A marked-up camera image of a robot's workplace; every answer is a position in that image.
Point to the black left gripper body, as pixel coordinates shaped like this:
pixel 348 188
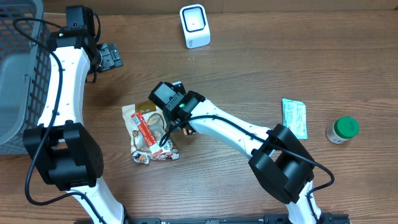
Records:
pixel 111 56

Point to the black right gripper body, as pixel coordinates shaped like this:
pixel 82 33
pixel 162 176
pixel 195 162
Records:
pixel 170 116

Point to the red snack bar wrapper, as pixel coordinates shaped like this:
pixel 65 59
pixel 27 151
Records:
pixel 149 130

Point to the brown nut snack pouch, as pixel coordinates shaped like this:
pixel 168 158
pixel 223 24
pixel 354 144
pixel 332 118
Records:
pixel 139 150

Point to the teal tissue pack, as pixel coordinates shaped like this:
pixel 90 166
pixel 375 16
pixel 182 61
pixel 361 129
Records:
pixel 294 117

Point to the green bottle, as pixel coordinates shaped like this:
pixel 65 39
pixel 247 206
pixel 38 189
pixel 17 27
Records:
pixel 342 130

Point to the orange snack packet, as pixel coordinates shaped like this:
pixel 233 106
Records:
pixel 188 130

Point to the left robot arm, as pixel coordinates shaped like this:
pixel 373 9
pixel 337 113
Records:
pixel 61 149

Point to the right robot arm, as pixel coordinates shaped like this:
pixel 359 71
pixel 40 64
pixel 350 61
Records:
pixel 281 164

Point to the white barcode scanner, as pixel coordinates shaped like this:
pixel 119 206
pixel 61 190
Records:
pixel 195 26

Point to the grey plastic mesh basket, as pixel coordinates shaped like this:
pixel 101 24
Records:
pixel 25 71

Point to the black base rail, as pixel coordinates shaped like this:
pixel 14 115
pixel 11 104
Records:
pixel 328 218

